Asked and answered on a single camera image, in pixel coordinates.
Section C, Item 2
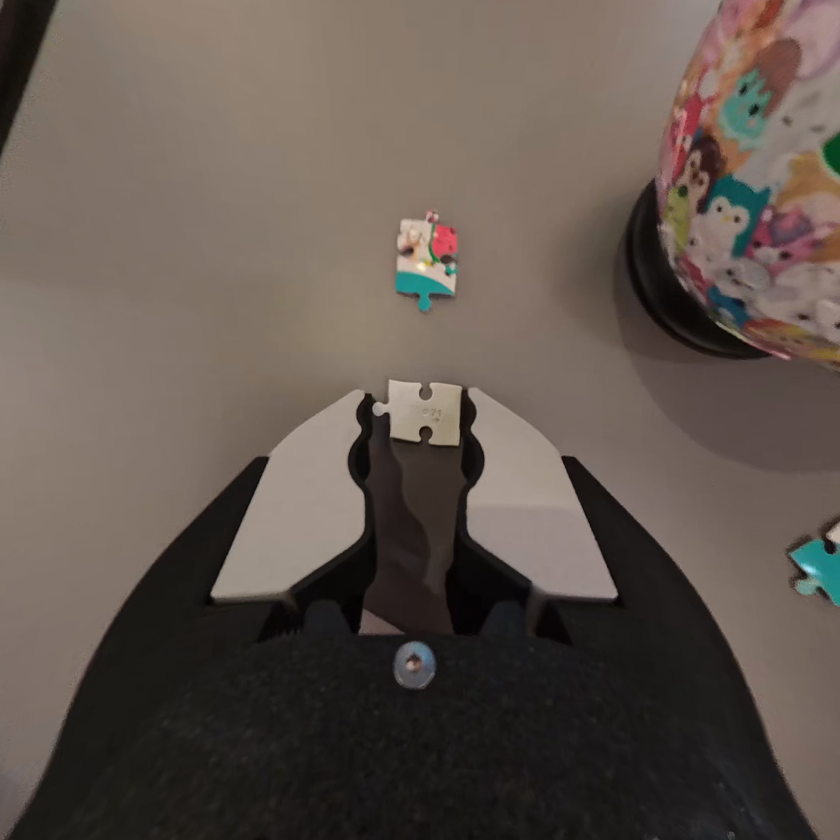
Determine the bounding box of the black ball stand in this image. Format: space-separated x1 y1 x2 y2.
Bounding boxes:
625 178 770 360

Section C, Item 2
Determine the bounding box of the colourful puzzle ball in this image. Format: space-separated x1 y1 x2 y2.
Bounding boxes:
656 0 840 371

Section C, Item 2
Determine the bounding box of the colourful puzzle piece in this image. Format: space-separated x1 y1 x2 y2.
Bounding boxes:
395 211 460 313

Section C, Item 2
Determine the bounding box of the teal and white puzzle piece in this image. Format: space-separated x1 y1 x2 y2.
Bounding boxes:
787 518 840 606

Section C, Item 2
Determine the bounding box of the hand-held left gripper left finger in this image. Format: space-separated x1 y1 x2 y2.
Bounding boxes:
210 389 380 634

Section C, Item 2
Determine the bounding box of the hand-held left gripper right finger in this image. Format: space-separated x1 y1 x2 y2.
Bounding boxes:
448 387 620 634

